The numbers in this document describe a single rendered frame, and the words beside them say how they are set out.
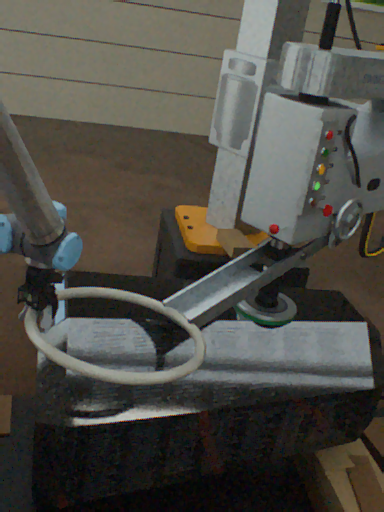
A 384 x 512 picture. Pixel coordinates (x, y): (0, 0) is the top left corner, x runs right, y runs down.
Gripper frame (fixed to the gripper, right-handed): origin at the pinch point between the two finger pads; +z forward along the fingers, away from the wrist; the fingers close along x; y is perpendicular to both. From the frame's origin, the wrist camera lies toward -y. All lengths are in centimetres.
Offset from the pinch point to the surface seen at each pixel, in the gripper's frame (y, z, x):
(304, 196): -39, -46, 59
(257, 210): -49, -35, 46
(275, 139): -47, -59, 46
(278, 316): -49, -3, 61
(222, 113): -119, -52, 13
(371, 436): -107, 67, 114
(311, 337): -54, 3, 74
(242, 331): -42, 3, 52
